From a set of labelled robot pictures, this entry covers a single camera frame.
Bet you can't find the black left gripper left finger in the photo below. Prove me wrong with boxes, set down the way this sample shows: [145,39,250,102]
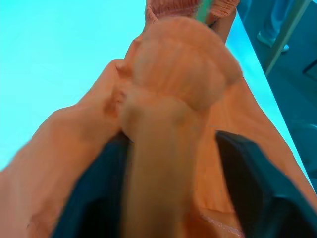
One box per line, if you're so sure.
[50,135,135,238]

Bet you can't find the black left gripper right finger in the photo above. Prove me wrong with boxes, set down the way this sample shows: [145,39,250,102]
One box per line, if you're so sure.
[216,130,317,238]

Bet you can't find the orange shorts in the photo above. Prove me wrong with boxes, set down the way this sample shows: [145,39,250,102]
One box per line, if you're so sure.
[0,0,317,238]

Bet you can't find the bystander leg with light shoe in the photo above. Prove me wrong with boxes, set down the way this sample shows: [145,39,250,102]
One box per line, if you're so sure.
[257,0,291,52]

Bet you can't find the metal frame post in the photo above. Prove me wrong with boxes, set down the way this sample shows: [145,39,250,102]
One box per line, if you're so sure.
[264,0,314,75]

